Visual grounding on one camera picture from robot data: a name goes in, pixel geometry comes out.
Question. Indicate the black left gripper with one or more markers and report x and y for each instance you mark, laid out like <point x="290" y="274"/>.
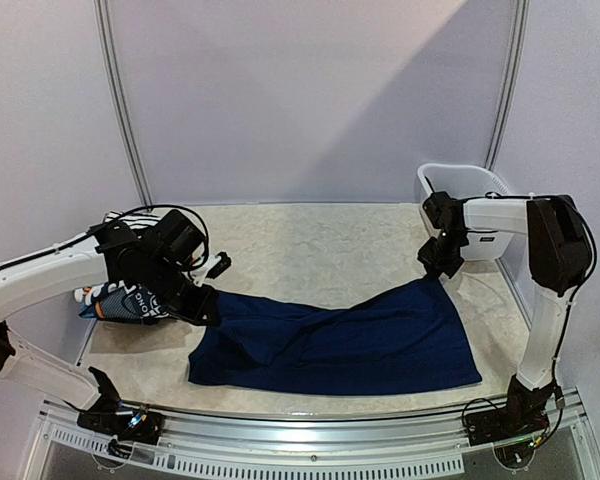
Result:
<point x="195" y="313"/>

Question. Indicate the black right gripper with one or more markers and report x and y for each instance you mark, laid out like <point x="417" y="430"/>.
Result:
<point x="440" y="257"/>

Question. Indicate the navy blue t-shirt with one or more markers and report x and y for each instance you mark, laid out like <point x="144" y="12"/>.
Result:
<point x="409" y="339"/>

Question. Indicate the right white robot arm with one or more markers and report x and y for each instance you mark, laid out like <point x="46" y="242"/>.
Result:
<point x="562" y="255"/>

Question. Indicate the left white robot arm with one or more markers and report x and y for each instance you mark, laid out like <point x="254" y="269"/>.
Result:
<point x="170" y="259"/>

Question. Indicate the black garment in basket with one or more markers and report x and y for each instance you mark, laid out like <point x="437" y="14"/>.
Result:
<point x="428" y="186"/>

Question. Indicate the striped folded shirt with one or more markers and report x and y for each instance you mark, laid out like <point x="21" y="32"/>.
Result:
<point x="135" y="221"/>

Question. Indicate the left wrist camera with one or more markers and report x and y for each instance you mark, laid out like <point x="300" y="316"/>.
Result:
<point x="215" y="267"/>

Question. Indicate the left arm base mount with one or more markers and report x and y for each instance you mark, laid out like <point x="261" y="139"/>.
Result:
<point x="126" y="425"/>

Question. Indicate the aluminium front rail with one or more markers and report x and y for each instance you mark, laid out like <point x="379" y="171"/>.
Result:
<point x="431" y="444"/>

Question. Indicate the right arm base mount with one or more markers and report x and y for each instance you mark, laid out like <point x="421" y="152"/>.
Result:
<point x="519" y="428"/>

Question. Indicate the right wall aluminium profile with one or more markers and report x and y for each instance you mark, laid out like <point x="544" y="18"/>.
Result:
<point x="511" y="70"/>

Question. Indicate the wall aluminium profile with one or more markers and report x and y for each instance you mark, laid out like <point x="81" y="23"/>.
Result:
<point x="104" y="22"/>
<point x="511" y="70"/>

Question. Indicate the left wall aluminium profile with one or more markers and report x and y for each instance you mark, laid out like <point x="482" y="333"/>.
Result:
<point x="104" y="22"/>

